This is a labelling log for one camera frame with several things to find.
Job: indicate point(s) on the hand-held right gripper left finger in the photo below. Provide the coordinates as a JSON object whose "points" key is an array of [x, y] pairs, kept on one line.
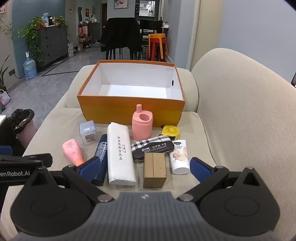
{"points": [[89, 167]]}

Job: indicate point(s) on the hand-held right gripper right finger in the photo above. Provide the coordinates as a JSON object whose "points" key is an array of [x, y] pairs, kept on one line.
{"points": [[200, 169]]}

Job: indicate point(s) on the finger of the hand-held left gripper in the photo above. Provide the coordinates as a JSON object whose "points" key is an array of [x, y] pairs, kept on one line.
{"points": [[41, 159], [5, 150]]}

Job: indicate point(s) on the pink bottle with orange cap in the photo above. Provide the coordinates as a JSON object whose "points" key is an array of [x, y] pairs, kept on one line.
{"points": [[72, 151]]}

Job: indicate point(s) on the white hand cream tube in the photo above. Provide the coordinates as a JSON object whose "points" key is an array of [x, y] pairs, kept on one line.
{"points": [[179, 160]]}

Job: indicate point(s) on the dark blue spray can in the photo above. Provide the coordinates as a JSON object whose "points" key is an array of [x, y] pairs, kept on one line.
{"points": [[101, 148]]}

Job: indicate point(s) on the white glasses case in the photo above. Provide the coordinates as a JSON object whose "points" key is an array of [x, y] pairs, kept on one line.
{"points": [[120, 157]]}

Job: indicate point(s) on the brown cardboard box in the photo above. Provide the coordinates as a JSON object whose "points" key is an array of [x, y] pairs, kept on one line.
{"points": [[155, 171]]}

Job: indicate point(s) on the yellow tape measure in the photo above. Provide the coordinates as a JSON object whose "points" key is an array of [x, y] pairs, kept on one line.
{"points": [[170, 131]]}

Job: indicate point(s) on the plaid black zip case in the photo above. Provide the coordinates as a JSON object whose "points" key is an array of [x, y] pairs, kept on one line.
{"points": [[152, 147]]}

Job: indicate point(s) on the orange cardboard box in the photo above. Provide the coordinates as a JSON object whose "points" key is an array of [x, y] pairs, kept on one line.
{"points": [[115, 111]]}

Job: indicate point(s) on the pink cup with spout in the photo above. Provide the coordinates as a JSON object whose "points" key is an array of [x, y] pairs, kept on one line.
{"points": [[141, 129]]}

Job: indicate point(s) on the dark side table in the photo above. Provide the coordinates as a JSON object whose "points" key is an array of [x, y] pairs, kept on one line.
{"points": [[9, 136]]}

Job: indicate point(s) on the clear plastic cube box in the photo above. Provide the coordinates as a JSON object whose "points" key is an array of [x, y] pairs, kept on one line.
{"points": [[87, 133]]}

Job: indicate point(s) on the trash bin with black bag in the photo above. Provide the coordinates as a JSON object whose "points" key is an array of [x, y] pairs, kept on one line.
{"points": [[22, 118]]}

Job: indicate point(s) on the pink white woven basket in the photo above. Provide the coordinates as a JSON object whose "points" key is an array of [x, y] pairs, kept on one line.
{"points": [[4, 97]]}

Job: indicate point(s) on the beige sofa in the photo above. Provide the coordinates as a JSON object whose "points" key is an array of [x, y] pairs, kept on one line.
{"points": [[242, 115]]}

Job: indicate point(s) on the long-leaf green plant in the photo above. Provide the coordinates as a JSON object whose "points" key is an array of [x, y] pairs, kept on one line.
{"points": [[3, 74]]}

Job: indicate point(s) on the blue water jug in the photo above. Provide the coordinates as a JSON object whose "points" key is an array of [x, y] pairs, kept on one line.
{"points": [[30, 69]]}

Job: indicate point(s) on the white carton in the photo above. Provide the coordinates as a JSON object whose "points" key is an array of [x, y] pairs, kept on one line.
{"points": [[70, 49]]}

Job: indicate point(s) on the dark grey cabinet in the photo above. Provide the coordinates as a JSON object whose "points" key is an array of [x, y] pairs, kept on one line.
{"points": [[53, 44]]}

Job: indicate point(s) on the large trailing green plant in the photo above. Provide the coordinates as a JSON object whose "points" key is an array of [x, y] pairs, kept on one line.
{"points": [[32, 34]]}

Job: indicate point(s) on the red stool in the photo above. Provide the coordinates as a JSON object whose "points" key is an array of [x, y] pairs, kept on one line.
{"points": [[158, 47]]}

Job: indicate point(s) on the pink shopping bag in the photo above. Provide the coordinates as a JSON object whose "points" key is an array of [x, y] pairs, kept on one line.
{"points": [[83, 32]]}

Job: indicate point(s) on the small potted green plant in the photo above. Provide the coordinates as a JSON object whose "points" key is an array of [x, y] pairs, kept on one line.
{"points": [[61, 22]]}

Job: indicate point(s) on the orange stool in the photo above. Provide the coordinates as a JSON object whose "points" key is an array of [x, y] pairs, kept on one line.
{"points": [[158, 36]]}

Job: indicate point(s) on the dark dining chair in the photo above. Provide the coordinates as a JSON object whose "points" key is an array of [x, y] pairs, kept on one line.
{"points": [[150, 26]]}

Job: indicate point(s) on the dark wall outlet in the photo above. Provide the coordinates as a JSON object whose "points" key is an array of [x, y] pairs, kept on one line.
{"points": [[12, 72]]}

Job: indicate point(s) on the small dark wall picture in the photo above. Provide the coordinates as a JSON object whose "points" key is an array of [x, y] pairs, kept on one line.
{"points": [[87, 12]]}

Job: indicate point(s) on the pink flower wall picture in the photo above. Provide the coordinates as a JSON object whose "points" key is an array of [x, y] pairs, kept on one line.
{"points": [[122, 4]]}

